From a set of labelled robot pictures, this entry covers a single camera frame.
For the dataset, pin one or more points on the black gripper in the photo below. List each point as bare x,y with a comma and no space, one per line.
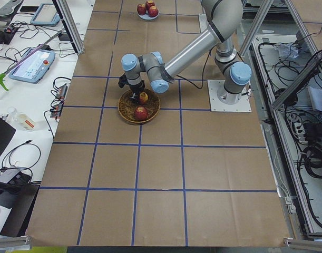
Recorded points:
137,88

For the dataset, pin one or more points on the yellow red apple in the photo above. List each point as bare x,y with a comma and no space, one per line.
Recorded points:
143,98

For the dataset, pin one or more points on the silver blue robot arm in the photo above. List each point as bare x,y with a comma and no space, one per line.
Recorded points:
223,17

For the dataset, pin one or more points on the woven wicker basket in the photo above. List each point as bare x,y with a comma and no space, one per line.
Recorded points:
126,107

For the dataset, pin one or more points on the dark red apple in basket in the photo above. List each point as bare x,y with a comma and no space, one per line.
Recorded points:
140,113

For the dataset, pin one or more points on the light blue plate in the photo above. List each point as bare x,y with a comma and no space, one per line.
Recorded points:
147,17

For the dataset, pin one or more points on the red apple on plate front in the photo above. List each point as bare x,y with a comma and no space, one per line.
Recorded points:
153,11

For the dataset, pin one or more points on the red apple on plate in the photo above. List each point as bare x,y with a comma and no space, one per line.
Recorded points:
141,9
149,3
153,11

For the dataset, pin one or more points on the red apple on plate left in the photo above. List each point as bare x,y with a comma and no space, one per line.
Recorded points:
141,9

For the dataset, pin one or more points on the red apple on plate right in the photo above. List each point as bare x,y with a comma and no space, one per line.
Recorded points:
149,3

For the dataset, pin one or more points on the blue teach pendant near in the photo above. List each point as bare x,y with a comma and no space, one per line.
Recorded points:
34,68

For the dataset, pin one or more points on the blue teach pendant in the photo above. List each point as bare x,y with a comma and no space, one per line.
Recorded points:
34,68
45,15

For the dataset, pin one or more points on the clear plastic bottle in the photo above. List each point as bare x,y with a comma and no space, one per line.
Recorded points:
22,119

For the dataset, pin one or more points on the blue teach pendant far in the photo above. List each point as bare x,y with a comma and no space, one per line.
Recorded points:
45,15

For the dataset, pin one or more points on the green tipped metal pole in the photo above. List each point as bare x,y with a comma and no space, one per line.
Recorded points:
32,51

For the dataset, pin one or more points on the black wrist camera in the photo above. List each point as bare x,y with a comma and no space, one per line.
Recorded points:
122,81

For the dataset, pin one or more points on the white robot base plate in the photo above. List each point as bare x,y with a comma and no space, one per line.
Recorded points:
221,101

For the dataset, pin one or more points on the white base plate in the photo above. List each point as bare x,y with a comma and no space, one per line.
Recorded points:
204,22

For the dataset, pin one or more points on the aluminium frame post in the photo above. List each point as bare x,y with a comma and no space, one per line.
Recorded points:
70,28

